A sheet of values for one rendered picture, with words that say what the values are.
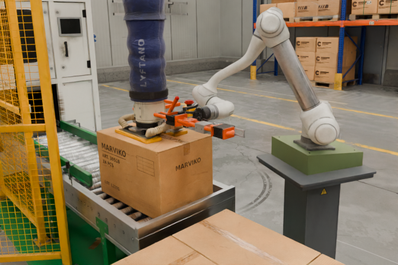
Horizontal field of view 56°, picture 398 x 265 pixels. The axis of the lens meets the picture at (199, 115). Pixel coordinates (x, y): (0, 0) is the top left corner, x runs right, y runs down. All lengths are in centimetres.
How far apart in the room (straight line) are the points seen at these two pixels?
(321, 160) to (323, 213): 36
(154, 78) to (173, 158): 46
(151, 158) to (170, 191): 21
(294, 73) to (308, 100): 15
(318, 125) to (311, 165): 28
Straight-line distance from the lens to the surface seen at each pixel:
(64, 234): 265
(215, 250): 184
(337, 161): 225
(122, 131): 224
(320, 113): 199
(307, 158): 212
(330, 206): 239
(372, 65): 1057
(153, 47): 206
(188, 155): 205
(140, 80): 208
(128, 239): 205
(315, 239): 243
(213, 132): 177
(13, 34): 277
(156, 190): 200
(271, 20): 190
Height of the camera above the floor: 156
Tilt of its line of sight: 14 degrees down
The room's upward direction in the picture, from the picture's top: 1 degrees counter-clockwise
